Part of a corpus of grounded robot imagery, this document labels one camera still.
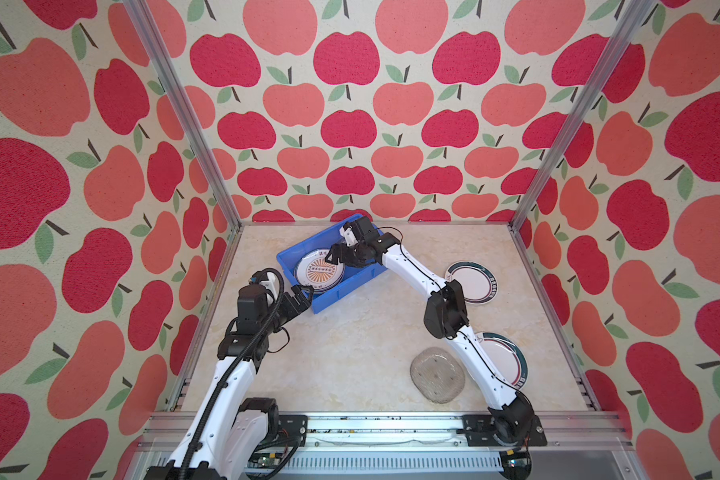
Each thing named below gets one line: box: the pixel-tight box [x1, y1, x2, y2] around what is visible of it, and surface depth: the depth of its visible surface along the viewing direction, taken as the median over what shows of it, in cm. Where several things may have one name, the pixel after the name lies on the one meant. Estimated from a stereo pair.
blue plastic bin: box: [276, 226, 388, 315], surface depth 101 cm
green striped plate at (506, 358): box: [475, 332, 529, 391], surface depth 88 cm
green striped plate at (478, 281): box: [444, 260, 499, 305], surface depth 106 cm
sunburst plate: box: [294, 248, 344, 293], surface depth 104 cm
